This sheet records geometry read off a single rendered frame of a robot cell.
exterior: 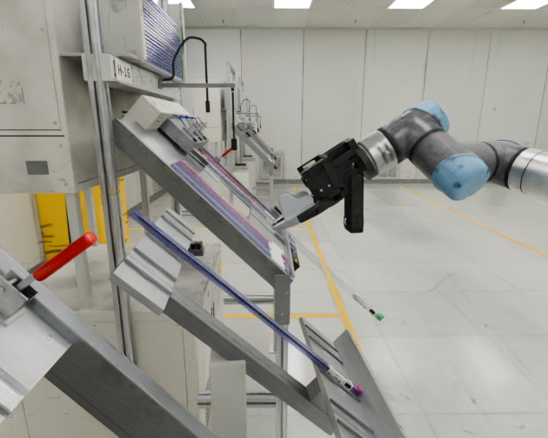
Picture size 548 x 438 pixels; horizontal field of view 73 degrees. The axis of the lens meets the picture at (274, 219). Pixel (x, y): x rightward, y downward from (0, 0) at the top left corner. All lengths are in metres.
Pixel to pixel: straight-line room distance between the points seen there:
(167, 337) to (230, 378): 0.68
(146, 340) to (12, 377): 1.00
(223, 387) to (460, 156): 0.53
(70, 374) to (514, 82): 9.02
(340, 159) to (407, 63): 7.61
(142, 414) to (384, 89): 7.85
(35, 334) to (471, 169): 0.59
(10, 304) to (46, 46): 0.95
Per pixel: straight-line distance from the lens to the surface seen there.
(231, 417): 0.72
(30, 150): 1.29
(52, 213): 3.52
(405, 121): 0.71
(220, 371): 0.66
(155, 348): 1.36
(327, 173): 0.66
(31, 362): 0.39
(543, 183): 0.72
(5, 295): 0.39
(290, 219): 0.67
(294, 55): 7.86
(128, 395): 0.44
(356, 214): 0.70
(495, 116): 8.98
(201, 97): 4.72
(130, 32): 1.29
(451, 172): 0.65
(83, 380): 0.44
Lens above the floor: 1.20
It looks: 14 degrees down
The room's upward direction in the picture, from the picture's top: straight up
